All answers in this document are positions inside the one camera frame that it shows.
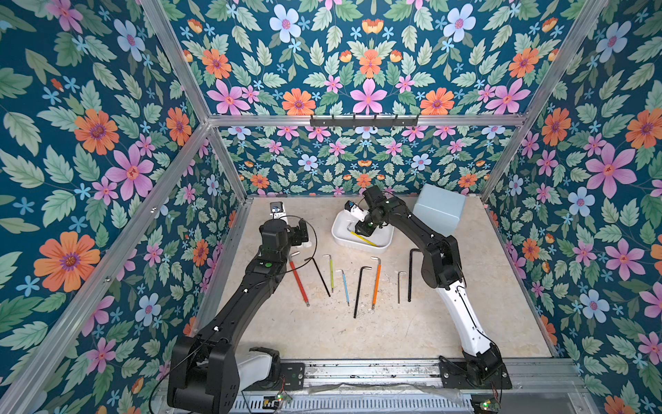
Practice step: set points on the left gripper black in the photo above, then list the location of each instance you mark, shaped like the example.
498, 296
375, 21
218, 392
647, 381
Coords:
295, 238

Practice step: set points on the aluminium frame post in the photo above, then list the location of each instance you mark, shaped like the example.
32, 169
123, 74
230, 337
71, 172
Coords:
228, 165
506, 157

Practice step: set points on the yellow handled hex key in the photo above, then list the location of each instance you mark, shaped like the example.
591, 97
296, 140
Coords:
363, 238

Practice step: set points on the blue handled hex key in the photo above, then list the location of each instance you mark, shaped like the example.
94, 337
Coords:
345, 285

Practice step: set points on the green handled hex key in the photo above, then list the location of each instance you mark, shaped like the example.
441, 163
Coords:
331, 271

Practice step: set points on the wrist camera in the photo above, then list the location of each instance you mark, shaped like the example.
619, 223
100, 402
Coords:
277, 210
355, 211

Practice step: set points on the small silver hex key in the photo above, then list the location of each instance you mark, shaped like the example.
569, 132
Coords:
400, 276

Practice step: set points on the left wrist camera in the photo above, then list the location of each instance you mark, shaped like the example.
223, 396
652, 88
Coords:
277, 210

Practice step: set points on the aluminium frame post back right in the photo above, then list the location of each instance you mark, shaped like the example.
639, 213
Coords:
506, 157

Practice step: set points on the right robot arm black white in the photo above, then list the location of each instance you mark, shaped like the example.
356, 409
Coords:
442, 271

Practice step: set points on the white plastic storage tray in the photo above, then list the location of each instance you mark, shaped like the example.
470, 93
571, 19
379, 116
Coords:
344, 222

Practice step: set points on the orange handled hex key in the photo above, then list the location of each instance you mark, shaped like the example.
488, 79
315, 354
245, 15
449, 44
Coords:
375, 294

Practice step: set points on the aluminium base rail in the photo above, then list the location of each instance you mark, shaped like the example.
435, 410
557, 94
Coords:
527, 385

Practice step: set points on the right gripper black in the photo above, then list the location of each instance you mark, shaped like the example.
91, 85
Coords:
366, 222

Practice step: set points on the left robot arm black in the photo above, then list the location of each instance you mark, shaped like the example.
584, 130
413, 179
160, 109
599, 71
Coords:
206, 374

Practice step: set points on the black hook rail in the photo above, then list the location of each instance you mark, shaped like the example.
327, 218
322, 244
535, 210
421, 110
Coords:
354, 121

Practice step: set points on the aluminium frame post back left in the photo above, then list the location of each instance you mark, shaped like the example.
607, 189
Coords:
228, 165

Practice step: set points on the pale blue stacked box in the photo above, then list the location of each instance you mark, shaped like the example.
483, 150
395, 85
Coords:
439, 209

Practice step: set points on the red handled hex key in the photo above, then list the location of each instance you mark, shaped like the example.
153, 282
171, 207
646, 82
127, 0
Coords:
294, 270

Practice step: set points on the thin black hex key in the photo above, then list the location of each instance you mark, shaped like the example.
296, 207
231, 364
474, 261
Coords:
319, 272

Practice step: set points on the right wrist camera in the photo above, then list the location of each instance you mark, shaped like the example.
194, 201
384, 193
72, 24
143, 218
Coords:
355, 211

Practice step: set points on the large black hex key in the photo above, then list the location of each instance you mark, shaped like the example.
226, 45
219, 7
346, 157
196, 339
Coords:
412, 253

